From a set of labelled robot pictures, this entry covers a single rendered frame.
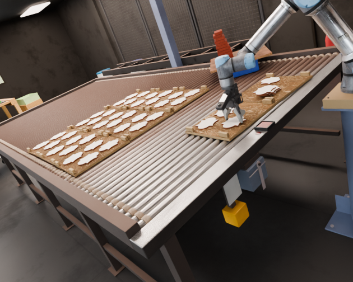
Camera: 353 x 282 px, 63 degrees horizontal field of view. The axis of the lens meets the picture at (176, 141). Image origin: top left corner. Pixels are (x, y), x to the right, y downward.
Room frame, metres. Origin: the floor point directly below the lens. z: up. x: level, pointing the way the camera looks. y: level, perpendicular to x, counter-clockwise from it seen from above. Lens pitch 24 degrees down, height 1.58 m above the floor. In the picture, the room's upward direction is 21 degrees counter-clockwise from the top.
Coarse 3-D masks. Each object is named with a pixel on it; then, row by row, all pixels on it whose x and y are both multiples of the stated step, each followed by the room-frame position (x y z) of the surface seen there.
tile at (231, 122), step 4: (236, 116) 1.48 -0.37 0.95; (228, 120) 1.47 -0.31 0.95; (232, 120) 1.45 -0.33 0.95; (236, 120) 1.43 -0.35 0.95; (244, 120) 1.40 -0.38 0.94; (224, 124) 1.44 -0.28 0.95; (228, 124) 1.42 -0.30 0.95; (232, 124) 1.41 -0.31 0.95; (236, 124) 1.39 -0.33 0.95; (224, 128) 1.41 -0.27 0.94; (228, 128) 1.39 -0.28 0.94
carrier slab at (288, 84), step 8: (280, 80) 1.83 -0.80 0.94; (288, 80) 1.77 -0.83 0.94; (296, 80) 1.72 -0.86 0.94; (304, 80) 1.67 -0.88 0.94; (248, 88) 1.90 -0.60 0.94; (256, 88) 1.84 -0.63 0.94; (288, 88) 1.63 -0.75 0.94; (296, 88) 1.61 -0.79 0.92; (240, 96) 1.80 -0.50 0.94; (248, 96) 1.75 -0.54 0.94; (256, 96) 1.70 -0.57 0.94; (272, 96) 1.60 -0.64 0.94; (280, 96) 1.56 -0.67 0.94
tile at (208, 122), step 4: (204, 120) 1.61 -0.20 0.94; (208, 120) 1.58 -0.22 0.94; (212, 120) 1.56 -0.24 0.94; (216, 120) 1.54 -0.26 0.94; (200, 124) 1.57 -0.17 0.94; (204, 124) 1.55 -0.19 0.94; (208, 124) 1.53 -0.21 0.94; (212, 124) 1.51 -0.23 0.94; (200, 128) 1.51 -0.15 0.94; (204, 128) 1.50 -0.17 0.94
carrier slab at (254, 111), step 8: (240, 104) 1.67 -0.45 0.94; (248, 104) 1.62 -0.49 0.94; (256, 104) 1.58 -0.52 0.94; (264, 104) 1.53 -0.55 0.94; (272, 104) 1.49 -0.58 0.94; (216, 112) 1.68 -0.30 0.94; (248, 112) 1.50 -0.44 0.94; (256, 112) 1.46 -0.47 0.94; (264, 112) 1.44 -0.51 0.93; (224, 120) 1.52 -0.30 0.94; (248, 120) 1.40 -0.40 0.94; (256, 120) 1.40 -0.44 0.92; (208, 128) 1.49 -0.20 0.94; (216, 128) 1.45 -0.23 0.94; (232, 128) 1.38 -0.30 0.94; (240, 128) 1.35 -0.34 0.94; (208, 136) 1.41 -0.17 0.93; (216, 136) 1.36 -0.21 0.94; (232, 136) 1.29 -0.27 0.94
